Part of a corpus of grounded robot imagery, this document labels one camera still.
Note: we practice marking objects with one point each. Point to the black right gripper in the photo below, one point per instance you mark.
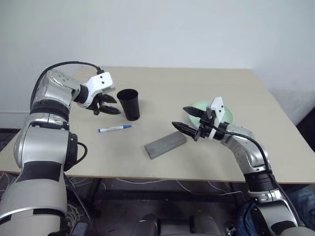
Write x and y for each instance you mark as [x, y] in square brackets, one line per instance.
[205, 125]

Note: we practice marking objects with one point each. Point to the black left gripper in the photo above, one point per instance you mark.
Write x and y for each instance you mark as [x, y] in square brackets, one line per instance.
[98, 103]

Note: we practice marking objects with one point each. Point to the grey glasses case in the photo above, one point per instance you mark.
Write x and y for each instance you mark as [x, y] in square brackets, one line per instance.
[165, 145]

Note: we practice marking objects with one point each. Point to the green plate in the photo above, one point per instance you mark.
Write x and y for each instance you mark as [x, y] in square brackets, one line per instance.
[227, 114]

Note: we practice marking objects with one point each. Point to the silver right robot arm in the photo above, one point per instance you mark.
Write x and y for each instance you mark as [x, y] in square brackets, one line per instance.
[248, 152]

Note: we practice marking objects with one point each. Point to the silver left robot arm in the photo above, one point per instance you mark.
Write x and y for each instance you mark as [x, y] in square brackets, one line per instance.
[41, 137]

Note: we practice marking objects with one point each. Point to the black plastic cup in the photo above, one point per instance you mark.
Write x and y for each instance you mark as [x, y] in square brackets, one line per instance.
[131, 108]

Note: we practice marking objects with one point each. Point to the white pen with blue cap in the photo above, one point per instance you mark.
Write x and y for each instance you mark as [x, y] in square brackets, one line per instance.
[113, 128]

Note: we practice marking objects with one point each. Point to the dark grey rounded shape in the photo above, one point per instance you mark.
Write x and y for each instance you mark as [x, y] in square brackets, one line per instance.
[150, 226]
[206, 226]

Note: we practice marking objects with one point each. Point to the blue denim trouser leg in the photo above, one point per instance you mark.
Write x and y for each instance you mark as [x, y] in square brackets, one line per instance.
[247, 218]
[304, 199]

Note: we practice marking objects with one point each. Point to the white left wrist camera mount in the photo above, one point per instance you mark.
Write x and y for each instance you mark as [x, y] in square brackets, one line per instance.
[101, 82]

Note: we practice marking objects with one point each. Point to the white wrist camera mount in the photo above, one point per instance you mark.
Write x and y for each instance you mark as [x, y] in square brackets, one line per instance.
[217, 108]
[101, 82]

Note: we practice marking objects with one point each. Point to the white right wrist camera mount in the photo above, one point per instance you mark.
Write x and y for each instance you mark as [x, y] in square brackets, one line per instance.
[217, 108]

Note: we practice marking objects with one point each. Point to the black metal table frame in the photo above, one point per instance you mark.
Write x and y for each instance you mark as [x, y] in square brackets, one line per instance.
[160, 196]

